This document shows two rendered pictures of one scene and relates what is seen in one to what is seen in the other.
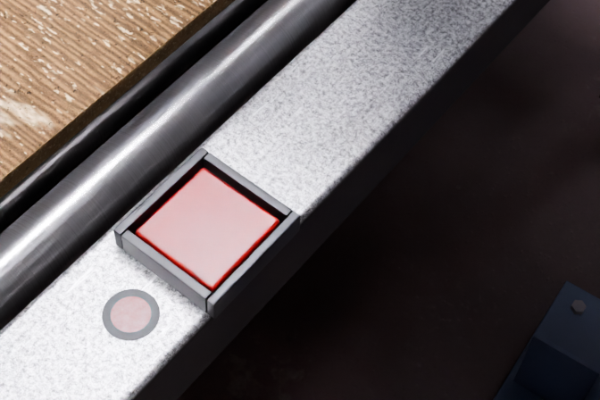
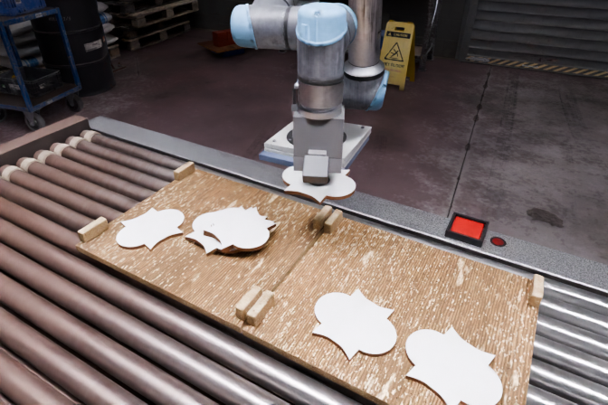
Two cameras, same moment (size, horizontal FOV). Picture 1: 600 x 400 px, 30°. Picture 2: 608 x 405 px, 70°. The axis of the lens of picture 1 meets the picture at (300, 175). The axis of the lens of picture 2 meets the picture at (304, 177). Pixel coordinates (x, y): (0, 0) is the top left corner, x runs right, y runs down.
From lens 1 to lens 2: 1.06 m
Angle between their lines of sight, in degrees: 68
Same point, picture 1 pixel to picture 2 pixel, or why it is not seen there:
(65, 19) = (419, 263)
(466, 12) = (363, 196)
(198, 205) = (462, 229)
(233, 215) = (461, 222)
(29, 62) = (441, 268)
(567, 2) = not seen: hidden behind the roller
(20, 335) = (520, 259)
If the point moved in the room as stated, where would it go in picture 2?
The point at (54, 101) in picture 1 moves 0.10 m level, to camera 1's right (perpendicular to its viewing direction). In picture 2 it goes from (452, 259) to (433, 227)
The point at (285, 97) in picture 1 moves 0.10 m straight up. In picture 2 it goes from (412, 224) to (418, 186)
